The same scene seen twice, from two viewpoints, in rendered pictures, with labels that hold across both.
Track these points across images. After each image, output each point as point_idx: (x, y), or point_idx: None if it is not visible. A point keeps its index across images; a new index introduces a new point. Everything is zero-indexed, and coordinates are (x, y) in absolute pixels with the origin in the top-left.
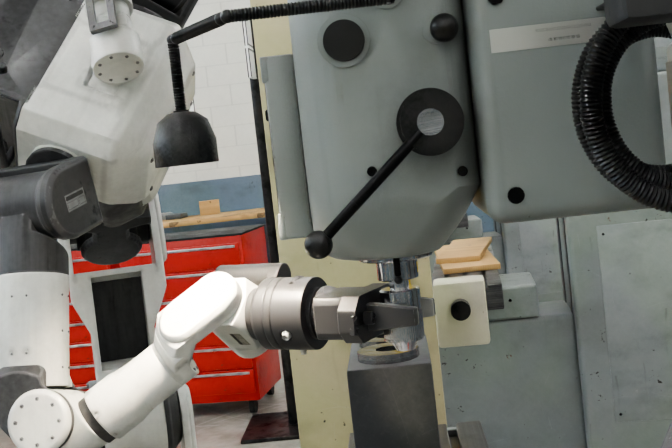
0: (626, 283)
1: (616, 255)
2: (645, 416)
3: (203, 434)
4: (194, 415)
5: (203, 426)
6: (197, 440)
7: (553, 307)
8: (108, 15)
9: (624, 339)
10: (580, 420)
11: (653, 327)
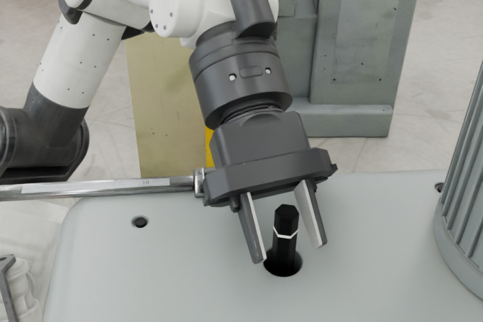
0: (356, 5)
1: None
2: (348, 81)
3: (58, 8)
4: None
5: None
6: (54, 14)
7: (304, 2)
8: (8, 319)
9: (346, 38)
10: (308, 76)
11: (366, 33)
